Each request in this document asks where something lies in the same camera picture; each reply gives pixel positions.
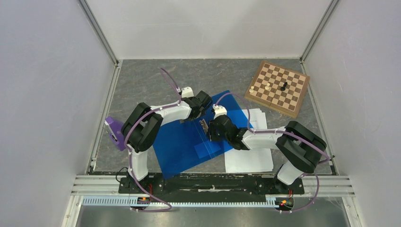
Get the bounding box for blue plastic folder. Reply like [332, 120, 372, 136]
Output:
[153, 107, 233, 179]

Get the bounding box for white paper sheet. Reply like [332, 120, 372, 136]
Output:
[224, 108, 274, 173]

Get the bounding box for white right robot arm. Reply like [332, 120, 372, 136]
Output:
[208, 115, 330, 193]

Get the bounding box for purple plastic object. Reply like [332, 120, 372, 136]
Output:
[104, 116, 126, 151]

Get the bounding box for aluminium frame post right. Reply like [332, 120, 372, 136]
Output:
[299, 0, 340, 64]

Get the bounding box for wooden chessboard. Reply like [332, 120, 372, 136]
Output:
[244, 61, 310, 118]

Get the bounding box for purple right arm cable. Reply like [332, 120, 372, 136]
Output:
[214, 92, 331, 214]

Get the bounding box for aluminium frame post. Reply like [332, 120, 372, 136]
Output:
[299, 0, 340, 64]
[78, 0, 120, 66]

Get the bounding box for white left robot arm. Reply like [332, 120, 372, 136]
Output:
[121, 91, 212, 193]

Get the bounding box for white slotted cable duct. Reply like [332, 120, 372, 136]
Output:
[82, 196, 293, 208]

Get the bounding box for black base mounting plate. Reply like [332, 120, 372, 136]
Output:
[118, 173, 305, 203]

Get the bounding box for black chess piece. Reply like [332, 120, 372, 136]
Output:
[280, 82, 288, 91]

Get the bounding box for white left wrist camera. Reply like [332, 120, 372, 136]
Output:
[177, 87, 194, 98]

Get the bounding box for aluminium frame post left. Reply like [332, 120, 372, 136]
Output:
[78, 0, 120, 66]

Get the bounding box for metal folder clip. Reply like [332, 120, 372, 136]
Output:
[199, 119, 209, 135]

